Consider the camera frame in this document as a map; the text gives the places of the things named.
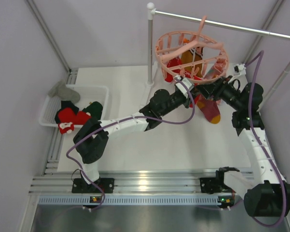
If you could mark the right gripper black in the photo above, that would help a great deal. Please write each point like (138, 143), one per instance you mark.
(222, 83)

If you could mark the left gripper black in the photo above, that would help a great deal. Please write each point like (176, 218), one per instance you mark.
(187, 101)

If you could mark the pink round clip hanger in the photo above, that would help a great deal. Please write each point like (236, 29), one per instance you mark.
(168, 52)

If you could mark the dark green sock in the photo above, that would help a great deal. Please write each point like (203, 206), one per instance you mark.
(91, 114)

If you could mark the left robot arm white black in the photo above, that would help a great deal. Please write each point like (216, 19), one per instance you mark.
(92, 138)

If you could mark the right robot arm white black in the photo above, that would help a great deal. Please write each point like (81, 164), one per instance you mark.
(268, 195)

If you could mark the pink striped yellow-toe sock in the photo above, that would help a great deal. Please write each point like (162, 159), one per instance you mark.
(209, 108)

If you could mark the mustard hanging sock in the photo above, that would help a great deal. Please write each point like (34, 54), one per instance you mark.
(194, 55)

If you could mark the silver clothes rack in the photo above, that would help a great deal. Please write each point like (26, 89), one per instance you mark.
(260, 33)

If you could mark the red santa sock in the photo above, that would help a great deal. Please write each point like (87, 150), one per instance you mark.
(66, 119)

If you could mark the black sock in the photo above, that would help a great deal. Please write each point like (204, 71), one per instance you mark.
(69, 104)

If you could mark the grey sock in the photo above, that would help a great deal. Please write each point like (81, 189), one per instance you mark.
(64, 93)

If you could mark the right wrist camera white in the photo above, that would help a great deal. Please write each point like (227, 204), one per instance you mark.
(240, 69)

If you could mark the right black mount plate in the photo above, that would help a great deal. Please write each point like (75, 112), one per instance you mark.
(210, 185)

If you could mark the black mount plate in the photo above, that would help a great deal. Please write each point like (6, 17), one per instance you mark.
(210, 185)
(80, 186)

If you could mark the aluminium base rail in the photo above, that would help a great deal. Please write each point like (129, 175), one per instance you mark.
(133, 188)

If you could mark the left black mount plate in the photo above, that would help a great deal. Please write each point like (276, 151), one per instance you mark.
(80, 186)

